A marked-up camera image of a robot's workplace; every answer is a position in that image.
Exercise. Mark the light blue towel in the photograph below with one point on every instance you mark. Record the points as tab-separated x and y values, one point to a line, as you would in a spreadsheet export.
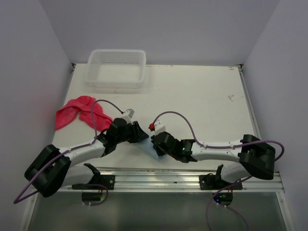
147	146

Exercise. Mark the white plastic mesh basket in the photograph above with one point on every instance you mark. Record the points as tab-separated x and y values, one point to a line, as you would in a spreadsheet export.
114	68

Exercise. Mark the aluminium front rail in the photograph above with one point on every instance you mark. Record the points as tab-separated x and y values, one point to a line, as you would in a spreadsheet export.
162	180

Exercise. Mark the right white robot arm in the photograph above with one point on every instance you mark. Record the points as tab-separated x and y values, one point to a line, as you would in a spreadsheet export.
249	156

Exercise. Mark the red cable connector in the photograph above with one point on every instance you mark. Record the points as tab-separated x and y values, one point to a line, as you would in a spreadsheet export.
151	127

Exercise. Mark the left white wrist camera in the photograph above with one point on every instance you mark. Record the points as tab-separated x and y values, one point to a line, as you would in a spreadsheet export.
128	113

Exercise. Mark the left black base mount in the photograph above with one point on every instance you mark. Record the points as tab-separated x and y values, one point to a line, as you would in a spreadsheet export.
108	181

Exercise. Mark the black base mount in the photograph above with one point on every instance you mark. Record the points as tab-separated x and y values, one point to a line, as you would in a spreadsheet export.
213	181
108	181

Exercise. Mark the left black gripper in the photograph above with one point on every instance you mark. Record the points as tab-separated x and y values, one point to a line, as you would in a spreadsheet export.
139	134

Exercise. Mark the red towel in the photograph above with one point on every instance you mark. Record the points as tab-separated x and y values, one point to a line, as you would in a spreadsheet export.
82	106

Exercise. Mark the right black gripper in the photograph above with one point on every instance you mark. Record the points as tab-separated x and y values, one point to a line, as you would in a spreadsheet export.
159	152

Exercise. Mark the aluminium side rail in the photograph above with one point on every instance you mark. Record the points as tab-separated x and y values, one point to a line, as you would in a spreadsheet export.
249	103

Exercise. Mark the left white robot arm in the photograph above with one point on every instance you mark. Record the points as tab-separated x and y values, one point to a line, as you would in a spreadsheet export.
55	168

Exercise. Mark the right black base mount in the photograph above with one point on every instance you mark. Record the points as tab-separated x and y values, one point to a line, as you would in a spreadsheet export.
213	181

